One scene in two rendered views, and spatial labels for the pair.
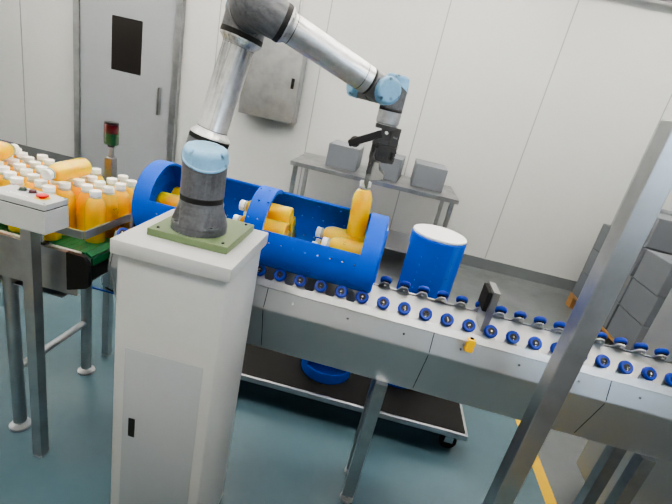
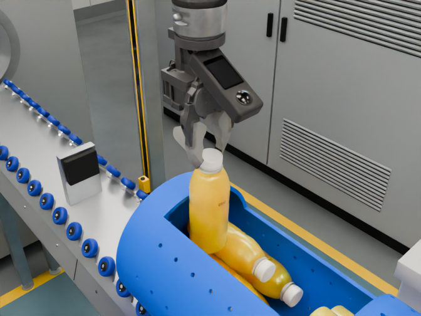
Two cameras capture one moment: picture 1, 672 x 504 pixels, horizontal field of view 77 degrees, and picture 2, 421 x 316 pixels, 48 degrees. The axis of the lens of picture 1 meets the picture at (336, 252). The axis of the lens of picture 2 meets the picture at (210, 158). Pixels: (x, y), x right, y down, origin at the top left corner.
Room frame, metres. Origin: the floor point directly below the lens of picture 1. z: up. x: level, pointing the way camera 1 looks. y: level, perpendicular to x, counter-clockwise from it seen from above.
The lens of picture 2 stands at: (1.90, 0.39, 1.77)
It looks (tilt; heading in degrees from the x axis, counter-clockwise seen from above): 35 degrees down; 224
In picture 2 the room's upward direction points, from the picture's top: straight up
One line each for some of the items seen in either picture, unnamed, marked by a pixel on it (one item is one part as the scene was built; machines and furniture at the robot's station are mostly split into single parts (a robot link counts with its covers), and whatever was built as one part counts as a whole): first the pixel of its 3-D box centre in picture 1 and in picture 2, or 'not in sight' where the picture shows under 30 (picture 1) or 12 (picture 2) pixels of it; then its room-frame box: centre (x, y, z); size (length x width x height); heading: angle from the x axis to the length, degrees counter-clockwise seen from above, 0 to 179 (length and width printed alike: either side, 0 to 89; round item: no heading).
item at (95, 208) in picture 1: (95, 218); not in sight; (1.44, 0.89, 0.99); 0.07 x 0.07 x 0.19
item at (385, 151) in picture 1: (384, 144); (197, 71); (1.45, -0.08, 1.47); 0.09 x 0.08 x 0.12; 85
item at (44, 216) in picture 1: (28, 208); not in sight; (1.25, 0.99, 1.05); 0.20 x 0.10 x 0.10; 85
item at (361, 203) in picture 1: (360, 210); (208, 204); (1.45, -0.05, 1.23); 0.07 x 0.07 x 0.19
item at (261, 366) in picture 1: (329, 378); not in sight; (2.04, -0.12, 0.08); 1.50 x 0.52 x 0.15; 86
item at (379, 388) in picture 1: (362, 443); not in sight; (1.36, -0.28, 0.31); 0.06 x 0.06 x 0.63; 85
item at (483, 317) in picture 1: (485, 306); (81, 175); (1.40, -0.57, 1.00); 0.10 x 0.04 x 0.15; 175
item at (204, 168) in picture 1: (204, 169); not in sight; (1.12, 0.39, 1.34); 0.13 x 0.12 x 0.14; 23
